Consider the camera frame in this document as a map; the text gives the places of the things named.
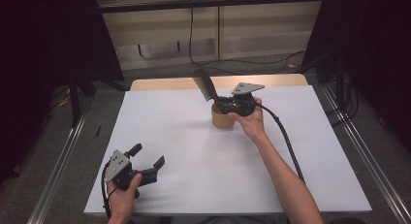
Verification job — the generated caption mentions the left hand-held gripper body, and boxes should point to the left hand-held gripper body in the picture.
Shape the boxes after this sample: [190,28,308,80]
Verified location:
[104,149,159,191]

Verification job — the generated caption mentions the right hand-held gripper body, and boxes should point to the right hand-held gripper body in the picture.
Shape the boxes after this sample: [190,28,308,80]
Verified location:
[227,82,266,117]

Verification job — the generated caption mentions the brown cup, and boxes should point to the brown cup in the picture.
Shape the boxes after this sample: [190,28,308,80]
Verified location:
[210,102,236,129]

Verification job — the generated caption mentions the black cleaver knife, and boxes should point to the black cleaver knife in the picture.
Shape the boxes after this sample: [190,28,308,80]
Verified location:
[192,68,225,104]

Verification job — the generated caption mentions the person's right hand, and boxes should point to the person's right hand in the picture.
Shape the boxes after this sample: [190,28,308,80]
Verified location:
[236,97,269,144]

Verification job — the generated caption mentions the person's left hand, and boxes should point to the person's left hand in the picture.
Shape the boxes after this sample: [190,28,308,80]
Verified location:
[106,173,143,220]

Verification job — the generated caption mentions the white board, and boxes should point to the white board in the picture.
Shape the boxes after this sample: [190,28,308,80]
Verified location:
[83,85,372,216]

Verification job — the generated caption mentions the wooden table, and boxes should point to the wooden table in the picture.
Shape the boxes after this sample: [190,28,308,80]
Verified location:
[129,73,309,92]

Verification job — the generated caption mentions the black metal stand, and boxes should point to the black metal stand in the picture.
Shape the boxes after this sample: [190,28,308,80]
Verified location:
[68,67,98,127]
[334,53,346,110]

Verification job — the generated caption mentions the black horizontal bar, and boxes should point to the black horizontal bar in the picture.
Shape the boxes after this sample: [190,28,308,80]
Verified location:
[96,0,326,15]

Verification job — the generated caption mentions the black curtain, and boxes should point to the black curtain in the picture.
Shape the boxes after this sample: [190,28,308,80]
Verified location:
[302,0,411,151]
[0,0,125,186]

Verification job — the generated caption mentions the left hand-held gripper cable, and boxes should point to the left hand-held gripper cable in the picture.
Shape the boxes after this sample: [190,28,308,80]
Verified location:
[100,161,118,219]

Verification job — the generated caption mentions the hand-held gripper cable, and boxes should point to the hand-held gripper cable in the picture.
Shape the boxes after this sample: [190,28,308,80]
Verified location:
[100,161,118,219]
[257,102,306,185]

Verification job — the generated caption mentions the right hand-held gripper cable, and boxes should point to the right hand-held gripper cable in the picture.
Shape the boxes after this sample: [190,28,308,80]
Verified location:
[257,102,306,185]

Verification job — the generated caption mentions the metal floor rail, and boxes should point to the metal floor rail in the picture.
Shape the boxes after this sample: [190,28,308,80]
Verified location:
[322,85,411,224]
[26,97,93,224]

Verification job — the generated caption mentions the black wall cable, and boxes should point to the black wall cable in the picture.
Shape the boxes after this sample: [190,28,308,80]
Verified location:
[188,0,306,76]

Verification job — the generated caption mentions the black floor cables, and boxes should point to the black floor cables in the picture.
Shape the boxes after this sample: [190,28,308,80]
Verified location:
[325,74,361,127]

